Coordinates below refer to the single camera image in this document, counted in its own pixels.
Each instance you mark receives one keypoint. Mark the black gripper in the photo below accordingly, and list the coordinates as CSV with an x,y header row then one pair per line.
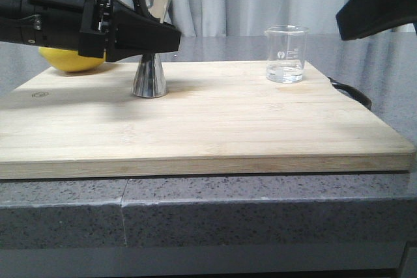
x,y
82,26

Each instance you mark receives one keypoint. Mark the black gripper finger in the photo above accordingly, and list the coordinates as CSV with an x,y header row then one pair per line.
x,y
363,18

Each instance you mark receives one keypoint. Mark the steel double jigger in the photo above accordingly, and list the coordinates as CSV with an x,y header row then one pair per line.
x,y
150,81

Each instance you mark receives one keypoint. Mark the glass beaker with clear liquid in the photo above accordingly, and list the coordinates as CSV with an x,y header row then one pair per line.
x,y
286,48

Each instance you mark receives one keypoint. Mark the yellow lemon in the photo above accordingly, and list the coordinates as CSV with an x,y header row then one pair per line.
x,y
69,60

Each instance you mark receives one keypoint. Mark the wooden cutting board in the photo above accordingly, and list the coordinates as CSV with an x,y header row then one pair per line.
x,y
217,118

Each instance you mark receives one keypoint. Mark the black cutting board handle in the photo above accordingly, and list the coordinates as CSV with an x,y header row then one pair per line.
x,y
352,93

